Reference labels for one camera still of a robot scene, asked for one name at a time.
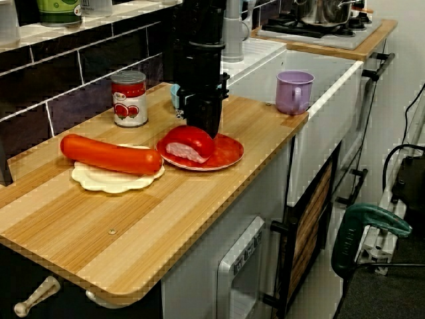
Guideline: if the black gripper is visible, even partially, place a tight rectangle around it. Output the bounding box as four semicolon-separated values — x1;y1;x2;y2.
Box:
175;48;230;141

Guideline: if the light blue bowl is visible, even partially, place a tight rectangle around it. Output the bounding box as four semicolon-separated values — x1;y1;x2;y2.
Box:
170;83;182;110

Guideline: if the toy ham slice red rind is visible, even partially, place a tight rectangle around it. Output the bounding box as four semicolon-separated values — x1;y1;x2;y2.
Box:
165;125;216;164

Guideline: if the red plate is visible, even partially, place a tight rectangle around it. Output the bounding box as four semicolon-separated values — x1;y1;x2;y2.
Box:
155;132;246;172

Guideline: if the tomato label tin can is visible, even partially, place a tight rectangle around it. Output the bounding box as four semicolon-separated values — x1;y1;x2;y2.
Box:
110;70;149;129

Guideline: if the dark upright panel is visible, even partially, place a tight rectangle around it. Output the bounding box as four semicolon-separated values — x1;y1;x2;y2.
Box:
161;3;187;89

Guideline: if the grey toy faucet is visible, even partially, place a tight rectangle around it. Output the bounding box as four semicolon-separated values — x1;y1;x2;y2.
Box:
220;0;250;64

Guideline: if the orange toy sausage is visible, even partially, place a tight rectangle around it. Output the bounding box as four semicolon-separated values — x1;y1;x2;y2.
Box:
59;134;164;176

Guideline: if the purple plastic mug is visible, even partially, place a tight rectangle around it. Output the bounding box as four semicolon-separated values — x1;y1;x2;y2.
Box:
275;70;315;116

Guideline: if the cream scalloped plate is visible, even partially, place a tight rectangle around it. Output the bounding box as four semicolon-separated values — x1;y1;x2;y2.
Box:
71;144;166;194

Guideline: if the black burner grate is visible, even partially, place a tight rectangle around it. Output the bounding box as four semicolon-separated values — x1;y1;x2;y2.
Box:
262;16;334;39

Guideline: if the white toy sink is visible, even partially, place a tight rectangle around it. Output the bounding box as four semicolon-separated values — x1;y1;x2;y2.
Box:
220;38;365;207

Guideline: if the small white lidded jar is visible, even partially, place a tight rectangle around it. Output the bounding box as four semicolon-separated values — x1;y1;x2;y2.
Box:
79;0;114;19

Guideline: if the white counter cabinet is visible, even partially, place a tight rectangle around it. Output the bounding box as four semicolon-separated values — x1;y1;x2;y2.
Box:
161;136;295;319

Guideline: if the steel cooking pot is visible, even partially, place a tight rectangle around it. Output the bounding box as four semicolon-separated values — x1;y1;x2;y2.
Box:
294;0;362;28

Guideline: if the green label tin can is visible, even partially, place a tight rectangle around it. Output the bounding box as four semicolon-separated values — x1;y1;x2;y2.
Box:
35;0;83;28

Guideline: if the grey toy stove top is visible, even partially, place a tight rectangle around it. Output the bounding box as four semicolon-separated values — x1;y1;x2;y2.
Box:
257;13;383;51

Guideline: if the white stove cabinet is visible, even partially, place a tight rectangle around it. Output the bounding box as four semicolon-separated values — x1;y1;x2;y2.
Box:
331;36;399;217

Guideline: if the translucent plastic container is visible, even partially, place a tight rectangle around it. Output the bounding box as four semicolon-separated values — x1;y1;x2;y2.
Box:
0;0;21;48

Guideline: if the black box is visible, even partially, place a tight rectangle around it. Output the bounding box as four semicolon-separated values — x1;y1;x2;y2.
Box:
391;154;425;220

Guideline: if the black cabinet front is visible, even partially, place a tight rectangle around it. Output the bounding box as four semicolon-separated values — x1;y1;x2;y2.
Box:
0;242;163;319

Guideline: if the black door handle bar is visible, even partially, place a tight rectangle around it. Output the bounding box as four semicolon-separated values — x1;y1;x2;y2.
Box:
262;217;299;312

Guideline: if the wood panel door black frame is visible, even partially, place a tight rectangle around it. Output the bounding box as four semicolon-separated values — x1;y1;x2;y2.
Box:
284;142;343;319

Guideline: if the white appliance door grey frame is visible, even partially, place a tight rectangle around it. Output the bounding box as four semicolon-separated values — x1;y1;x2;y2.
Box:
216;215;266;319

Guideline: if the black oven handle bar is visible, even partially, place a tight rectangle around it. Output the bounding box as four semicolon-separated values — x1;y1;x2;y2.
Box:
361;51;396;82
335;167;369;207

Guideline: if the green handled tool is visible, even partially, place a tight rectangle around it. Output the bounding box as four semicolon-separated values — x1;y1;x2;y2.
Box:
331;203;414;272

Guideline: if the thick black cable loop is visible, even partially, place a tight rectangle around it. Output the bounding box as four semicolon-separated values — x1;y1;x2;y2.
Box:
381;142;425;200

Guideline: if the cream drawer handle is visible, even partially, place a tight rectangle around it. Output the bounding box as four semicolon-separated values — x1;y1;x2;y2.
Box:
13;275;62;318
85;289;117;310

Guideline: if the thin black cable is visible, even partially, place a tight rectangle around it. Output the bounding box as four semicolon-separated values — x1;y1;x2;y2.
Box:
403;89;425;144

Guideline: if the aluminium frame rail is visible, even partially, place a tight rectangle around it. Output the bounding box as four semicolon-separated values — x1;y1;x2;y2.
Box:
357;99;425;276

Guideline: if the straight black tool cable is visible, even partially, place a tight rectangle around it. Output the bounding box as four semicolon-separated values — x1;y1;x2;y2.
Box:
355;262;425;268

